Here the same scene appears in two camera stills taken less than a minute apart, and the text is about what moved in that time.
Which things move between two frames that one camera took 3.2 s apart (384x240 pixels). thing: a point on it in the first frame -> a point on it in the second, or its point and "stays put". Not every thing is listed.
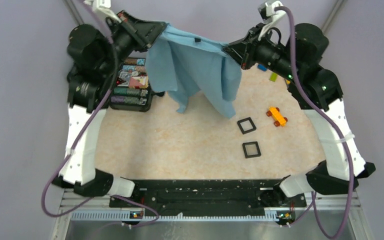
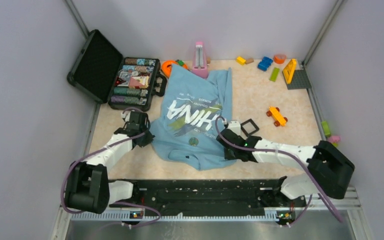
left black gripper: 143,33 -> 148,139
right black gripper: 243,50 -> 227,156
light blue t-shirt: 181,63 -> 195,112
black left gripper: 199,197 stays put
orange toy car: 278,119 stays put
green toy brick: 273,77 stays put
